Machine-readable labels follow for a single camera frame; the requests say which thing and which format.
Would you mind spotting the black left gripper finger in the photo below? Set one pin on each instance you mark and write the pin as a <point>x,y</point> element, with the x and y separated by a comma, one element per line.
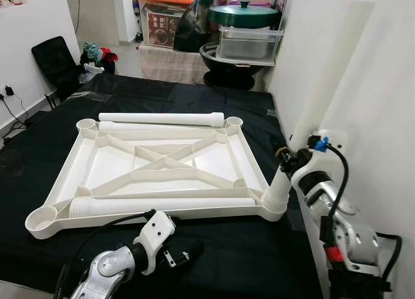
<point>191,249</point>

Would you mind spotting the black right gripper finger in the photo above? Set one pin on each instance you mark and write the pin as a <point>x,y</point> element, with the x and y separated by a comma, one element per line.
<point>283,154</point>

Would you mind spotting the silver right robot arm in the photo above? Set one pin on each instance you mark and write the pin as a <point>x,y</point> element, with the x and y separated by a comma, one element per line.
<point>343,234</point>

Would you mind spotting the tan rubber band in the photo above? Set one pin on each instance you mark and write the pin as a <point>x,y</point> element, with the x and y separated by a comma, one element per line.
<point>281,152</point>

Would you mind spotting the black tablecloth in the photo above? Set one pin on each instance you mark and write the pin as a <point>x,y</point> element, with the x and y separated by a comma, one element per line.
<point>246,260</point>

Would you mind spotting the white plastic table top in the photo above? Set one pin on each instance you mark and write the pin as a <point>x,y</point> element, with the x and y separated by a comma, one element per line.
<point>155,163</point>

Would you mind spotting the black wok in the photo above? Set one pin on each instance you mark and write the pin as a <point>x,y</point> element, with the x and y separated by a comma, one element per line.
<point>230,72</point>

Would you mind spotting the beige cloth covered bench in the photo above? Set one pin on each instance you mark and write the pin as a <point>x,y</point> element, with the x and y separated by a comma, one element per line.
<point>172,65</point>

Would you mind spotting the green pot with lid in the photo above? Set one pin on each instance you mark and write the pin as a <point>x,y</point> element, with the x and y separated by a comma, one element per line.
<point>244,15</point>

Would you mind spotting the glossy black bag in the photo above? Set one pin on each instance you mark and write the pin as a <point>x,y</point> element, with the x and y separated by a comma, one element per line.
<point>191,30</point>

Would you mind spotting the orange lidded storage box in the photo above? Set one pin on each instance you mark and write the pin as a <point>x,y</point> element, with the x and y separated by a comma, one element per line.
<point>159,23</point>

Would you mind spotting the red cloth item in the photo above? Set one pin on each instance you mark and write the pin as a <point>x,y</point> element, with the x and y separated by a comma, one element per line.
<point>109,54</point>

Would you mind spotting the white crumpled plastic bag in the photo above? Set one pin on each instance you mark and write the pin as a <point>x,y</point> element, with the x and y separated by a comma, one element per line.
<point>93,69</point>

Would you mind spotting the black folding chair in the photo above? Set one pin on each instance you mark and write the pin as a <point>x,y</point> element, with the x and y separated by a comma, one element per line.
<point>55,62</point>

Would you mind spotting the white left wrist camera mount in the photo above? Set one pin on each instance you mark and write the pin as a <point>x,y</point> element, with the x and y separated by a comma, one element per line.
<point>155,237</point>

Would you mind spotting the black wall charger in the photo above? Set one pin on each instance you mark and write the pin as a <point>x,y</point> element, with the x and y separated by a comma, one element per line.
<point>9,91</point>

